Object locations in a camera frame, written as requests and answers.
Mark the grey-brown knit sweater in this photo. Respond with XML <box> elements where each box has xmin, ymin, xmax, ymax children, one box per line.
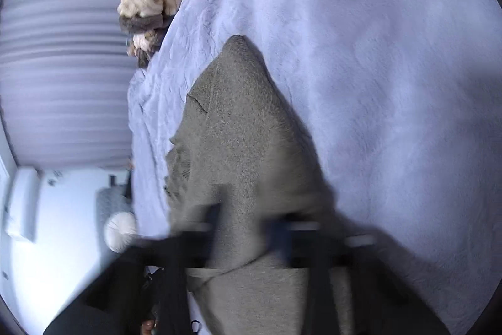
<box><xmin>165</xmin><ymin>35</ymin><xmax>354</xmax><ymax>335</ymax></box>

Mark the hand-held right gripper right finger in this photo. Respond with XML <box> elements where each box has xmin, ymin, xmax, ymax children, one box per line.
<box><xmin>267</xmin><ymin>217</ymin><xmax>451</xmax><ymax>335</ymax></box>

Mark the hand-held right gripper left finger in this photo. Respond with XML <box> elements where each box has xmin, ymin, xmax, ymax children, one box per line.
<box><xmin>43</xmin><ymin>202</ymin><xmax>221</xmax><ymax>335</ymax></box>

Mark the white wall unit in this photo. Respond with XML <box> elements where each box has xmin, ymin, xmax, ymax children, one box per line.
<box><xmin>4</xmin><ymin>168</ymin><xmax>42</xmax><ymax>241</ymax></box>

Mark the white round cushion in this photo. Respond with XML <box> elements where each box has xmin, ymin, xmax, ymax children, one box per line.
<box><xmin>105</xmin><ymin>213</ymin><xmax>138</xmax><ymax>253</ymax></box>

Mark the grey quilted headboard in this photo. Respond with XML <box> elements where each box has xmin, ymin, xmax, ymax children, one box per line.
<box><xmin>96</xmin><ymin>188</ymin><xmax>136</xmax><ymax>237</ymax></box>

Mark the lavender plush blanket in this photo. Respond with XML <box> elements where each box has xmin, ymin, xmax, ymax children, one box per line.
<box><xmin>127</xmin><ymin>0</ymin><xmax>502</xmax><ymax>335</ymax></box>

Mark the grey pleated curtain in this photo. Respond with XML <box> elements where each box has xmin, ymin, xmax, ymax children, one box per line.
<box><xmin>0</xmin><ymin>0</ymin><xmax>142</xmax><ymax>169</ymax></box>

